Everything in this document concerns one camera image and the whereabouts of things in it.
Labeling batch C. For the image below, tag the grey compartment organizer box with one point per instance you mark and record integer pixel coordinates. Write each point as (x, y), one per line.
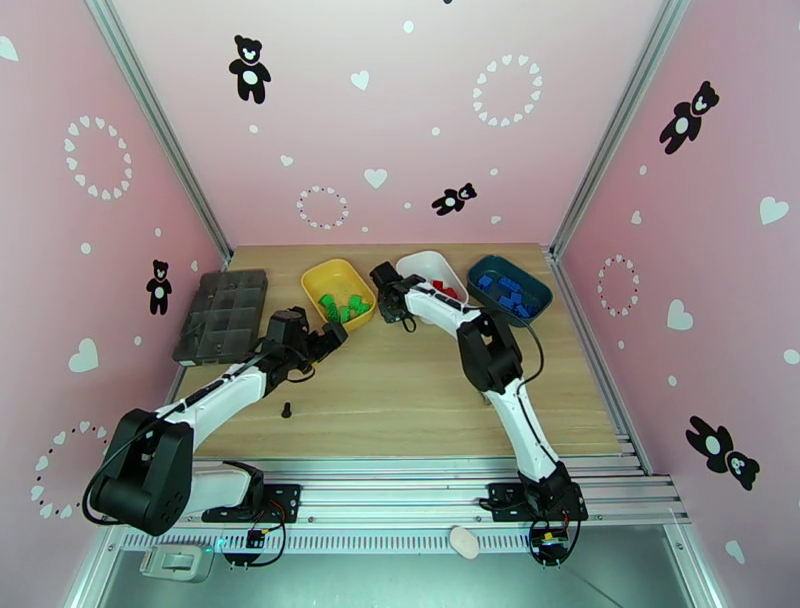
(219, 312)

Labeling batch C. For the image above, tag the white plastic container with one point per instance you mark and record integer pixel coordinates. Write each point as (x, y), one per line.
(431, 265)

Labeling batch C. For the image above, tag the circuit board with yellow connector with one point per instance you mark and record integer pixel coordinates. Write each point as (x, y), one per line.
(550, 540)

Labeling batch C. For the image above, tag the small black circuit board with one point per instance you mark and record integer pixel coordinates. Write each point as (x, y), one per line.
(254, 537)

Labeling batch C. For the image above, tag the dark blue plastic container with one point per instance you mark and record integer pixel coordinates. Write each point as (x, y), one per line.
(481, 265)

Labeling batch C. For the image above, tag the aluminium frame post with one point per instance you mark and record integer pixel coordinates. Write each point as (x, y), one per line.
(618, 125)
(161, 125)

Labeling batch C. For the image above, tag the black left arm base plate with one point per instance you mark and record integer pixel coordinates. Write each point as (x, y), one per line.
(284, 500)

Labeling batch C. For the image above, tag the beige oval pad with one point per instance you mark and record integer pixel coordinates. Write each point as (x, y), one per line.
(464, 542)

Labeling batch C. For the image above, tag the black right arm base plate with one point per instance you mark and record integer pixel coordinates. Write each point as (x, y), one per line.
(500, 500)

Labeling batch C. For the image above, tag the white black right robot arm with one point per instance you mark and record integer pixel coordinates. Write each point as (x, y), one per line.
(494, 356)

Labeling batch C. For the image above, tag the yellow plastic container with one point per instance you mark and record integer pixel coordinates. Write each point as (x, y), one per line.
(325, 278)

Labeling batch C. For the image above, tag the long blue lego brick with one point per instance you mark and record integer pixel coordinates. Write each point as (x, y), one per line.
(509, 282)

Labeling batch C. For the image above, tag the aluminium mounting rails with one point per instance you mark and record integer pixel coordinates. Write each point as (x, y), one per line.
(400, 494)

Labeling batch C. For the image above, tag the aluminium side rail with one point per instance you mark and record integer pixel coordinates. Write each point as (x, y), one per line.
(628, 437)

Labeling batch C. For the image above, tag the grey white plastic device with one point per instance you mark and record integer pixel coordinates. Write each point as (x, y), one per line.
(175, 560)

